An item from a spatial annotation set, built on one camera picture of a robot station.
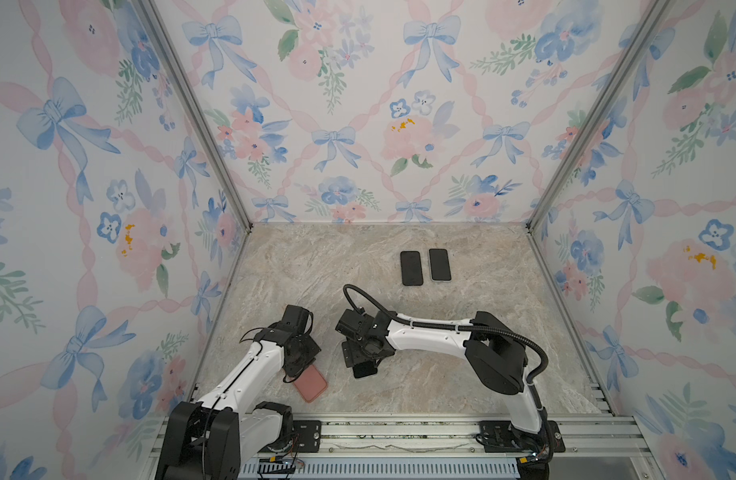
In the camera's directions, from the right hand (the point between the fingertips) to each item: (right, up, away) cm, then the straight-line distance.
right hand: (357, 354), depth 87 cm
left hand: (-12, +1, -1) cm, 12 cm away
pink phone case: (-12, -7, -5) cm, 15 cm away
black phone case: (+18, +24, +20) cm, 36 cm away
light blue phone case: (+29, +25, +20) cm, 43 cm away
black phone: (+2, -3, -3) cm, 5 cm away
